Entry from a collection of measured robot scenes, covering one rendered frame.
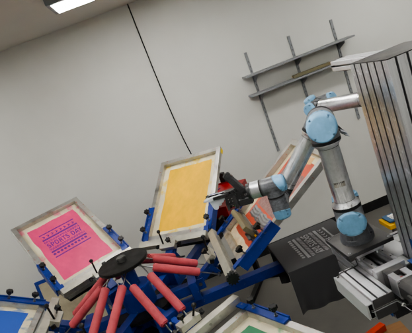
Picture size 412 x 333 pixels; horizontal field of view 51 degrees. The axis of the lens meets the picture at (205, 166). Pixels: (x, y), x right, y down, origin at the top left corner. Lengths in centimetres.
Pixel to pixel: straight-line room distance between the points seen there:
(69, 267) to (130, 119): 174
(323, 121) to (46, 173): 344
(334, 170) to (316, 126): 20
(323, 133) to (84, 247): 230
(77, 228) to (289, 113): 248
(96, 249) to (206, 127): 180
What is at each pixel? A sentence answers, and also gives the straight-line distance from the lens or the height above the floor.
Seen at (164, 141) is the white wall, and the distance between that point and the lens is 452.
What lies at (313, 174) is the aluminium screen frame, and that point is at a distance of 240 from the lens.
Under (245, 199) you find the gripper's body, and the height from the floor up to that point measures 163.
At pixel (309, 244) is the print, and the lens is 284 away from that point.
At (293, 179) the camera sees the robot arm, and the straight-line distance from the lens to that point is 195.
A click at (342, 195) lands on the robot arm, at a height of 155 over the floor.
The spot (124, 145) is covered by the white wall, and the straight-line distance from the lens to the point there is 452.
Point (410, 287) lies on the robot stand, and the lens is 182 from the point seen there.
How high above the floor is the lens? 224
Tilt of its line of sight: 13 degrees down
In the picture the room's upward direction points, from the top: 21 degrees counter-clockwise
